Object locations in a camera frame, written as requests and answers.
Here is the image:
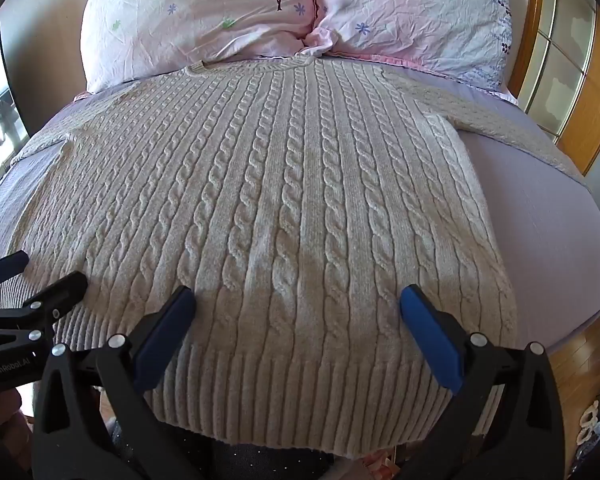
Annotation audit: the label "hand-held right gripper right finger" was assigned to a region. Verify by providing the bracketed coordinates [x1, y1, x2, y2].
[399, 284, 566, 480]

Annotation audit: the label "person's dark speckled pants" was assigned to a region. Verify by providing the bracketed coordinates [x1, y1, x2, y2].
[100, 420, 341, 480]

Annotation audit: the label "pink floral pillow tree print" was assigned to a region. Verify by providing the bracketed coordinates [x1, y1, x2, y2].
[78, 0, 323, 94]

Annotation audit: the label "cream cable knit sweater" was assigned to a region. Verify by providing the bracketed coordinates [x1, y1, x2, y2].
[0, 57, 592, 460]

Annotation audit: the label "pink floral pillow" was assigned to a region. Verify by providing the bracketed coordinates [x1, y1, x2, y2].
[300, 0, 512, 90]

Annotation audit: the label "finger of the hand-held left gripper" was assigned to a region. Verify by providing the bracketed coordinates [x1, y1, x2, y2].
[0, 271, 89, 341]
[0, 250, 31, 292]

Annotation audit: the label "lilac bed sheet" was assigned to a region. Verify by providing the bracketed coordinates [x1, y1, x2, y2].
[0, 60, 600, 356]

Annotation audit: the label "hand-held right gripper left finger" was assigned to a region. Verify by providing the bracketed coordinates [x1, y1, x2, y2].
[32, 285, 205, 480]

